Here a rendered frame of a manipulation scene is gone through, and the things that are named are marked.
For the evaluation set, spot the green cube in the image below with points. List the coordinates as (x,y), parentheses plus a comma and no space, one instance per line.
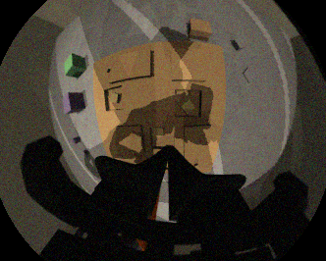
(75,66)

